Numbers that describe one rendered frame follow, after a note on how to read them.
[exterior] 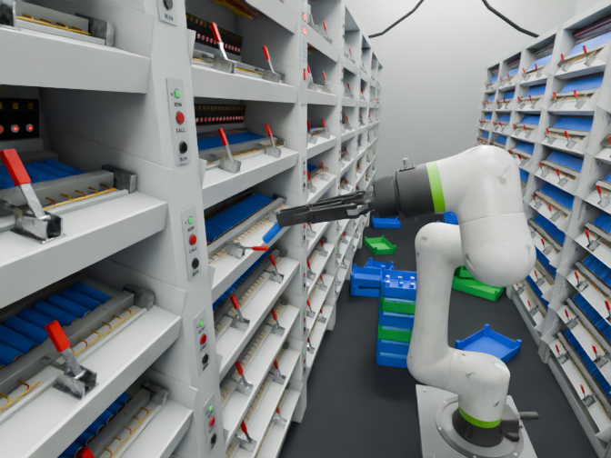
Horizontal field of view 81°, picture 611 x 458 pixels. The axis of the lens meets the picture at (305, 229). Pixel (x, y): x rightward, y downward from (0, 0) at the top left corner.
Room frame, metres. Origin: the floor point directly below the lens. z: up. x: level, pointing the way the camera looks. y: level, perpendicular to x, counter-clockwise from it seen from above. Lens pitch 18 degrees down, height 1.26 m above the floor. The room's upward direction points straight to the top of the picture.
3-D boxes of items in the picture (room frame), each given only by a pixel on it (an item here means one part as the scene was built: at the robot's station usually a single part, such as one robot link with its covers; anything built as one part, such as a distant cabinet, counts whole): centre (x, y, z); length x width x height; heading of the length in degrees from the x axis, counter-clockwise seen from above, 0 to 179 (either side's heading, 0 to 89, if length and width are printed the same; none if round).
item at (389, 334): (1.64, -0.53, 0.20); 0.30 x 0.20 x 0.08; 79
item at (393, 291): (1.64, -0.53, 0.44); 0.30 x 0.20 x 0.08; 79
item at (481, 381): (0.90, -0.53, 0.46); 0.16 x 0.13 x 0.19; 60
